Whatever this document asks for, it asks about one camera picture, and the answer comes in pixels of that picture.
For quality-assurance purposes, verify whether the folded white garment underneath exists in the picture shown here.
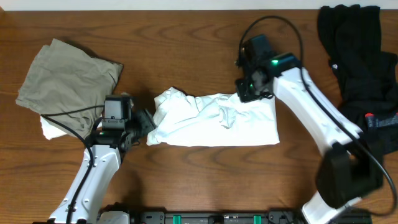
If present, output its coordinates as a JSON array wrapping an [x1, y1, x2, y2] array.
[[40, 117, 66, 140]]

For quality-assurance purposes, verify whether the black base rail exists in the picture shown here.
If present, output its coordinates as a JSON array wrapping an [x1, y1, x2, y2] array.
[[99, 202, 373, 224]]

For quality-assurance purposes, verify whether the white printed t-shirt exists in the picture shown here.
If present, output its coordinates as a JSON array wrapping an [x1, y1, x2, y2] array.
[[147, 87, 280, 147]]

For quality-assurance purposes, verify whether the folded olive green garment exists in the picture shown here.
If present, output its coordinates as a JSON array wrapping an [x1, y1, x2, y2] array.
[[16, 39, 123, 138]]

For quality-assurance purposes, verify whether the black garment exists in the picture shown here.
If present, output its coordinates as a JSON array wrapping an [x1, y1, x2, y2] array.
[[317, 4, 397, 154]]

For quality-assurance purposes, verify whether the grey red-trimmed garment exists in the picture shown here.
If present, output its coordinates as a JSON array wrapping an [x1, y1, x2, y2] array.
[[364, 113, 397, 129]]

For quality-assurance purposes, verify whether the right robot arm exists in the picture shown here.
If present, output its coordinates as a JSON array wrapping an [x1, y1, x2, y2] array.
[[236, 34, 384, 223]]

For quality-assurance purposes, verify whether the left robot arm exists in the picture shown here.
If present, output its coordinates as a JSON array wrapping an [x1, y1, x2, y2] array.
[[47, 95, 155, 224]]

